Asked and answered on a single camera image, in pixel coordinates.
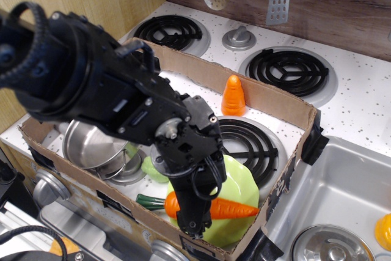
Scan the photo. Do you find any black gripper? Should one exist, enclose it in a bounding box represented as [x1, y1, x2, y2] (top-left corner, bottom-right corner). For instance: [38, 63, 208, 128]
[154, 96, 227, 239]

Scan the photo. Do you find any orange toy carrot green stem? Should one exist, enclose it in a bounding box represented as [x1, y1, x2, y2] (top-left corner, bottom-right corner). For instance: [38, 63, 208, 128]
[136, 191, 260, 219]

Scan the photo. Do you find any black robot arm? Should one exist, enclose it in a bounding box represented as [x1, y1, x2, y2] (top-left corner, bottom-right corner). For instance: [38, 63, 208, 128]
[1, 1, 226, 238]

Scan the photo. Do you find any light green plastic plate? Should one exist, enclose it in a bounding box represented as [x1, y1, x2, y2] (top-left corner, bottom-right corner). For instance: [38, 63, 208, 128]
[167, 154, 261, 248]

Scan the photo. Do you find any small orange carrot cone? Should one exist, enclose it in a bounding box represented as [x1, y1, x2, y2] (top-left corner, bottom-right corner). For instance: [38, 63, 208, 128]
[221, 75, 246, 116]

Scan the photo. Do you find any lower front silver knob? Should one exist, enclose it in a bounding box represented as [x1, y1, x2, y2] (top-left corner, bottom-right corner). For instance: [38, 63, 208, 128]
[149, 240, 189, 261]

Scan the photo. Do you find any light green toy vegetable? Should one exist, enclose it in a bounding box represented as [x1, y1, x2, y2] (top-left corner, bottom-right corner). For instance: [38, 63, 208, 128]
[141, 156, 169, 183]

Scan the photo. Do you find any front right black burner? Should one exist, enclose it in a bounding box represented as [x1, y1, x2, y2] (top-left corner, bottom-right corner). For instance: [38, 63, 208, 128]
[219, 116, 287, 193]

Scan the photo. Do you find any black burner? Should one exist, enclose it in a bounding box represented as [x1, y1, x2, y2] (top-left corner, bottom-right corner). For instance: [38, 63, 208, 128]
[238, 46, 338, 108]
[219, 116, 287, 193]
[127, 15, 211, 57]

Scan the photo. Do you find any steel cooking pot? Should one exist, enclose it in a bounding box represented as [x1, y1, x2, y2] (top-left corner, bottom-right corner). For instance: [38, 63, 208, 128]
[63, 120, 139, 181]

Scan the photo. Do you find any brown cardboard fence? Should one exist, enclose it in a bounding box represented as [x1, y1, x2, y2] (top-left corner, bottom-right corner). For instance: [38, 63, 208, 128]
[18, 37, 330, 261]

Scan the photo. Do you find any steel pot lid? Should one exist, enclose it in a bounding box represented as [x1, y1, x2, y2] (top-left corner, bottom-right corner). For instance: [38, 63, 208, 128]
[290, 224, 375, 261]

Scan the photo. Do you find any front panel silver knob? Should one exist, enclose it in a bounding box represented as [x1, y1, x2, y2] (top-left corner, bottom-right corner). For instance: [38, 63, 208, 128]
[33, 169, 71, 207]

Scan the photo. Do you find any silver sink basin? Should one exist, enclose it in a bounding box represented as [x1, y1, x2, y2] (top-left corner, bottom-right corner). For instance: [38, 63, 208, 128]
[266, 137, 390, 260]

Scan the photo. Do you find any back right black burner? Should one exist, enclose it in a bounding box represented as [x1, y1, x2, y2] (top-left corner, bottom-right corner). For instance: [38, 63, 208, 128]
[238, 46, 338, 108]

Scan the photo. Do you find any back left black burner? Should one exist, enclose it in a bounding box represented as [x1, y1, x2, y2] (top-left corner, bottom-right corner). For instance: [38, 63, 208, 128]
[127, 15, 211, 57]

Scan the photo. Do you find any back silver stove knob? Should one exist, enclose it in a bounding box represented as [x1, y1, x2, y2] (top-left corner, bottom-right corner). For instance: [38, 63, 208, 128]
[222, 26, 256, 51]

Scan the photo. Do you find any yellow toy in sink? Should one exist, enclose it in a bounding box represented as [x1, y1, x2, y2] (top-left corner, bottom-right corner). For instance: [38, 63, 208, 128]
[375, 214, 391, 251]

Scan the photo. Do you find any hanging metal spatula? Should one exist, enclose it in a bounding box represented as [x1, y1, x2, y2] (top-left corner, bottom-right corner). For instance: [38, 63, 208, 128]
[265, 0, 290, 26]

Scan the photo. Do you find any black cable bottom left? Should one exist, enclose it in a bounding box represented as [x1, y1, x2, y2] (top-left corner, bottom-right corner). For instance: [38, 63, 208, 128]
[0, 224, 68, 261]

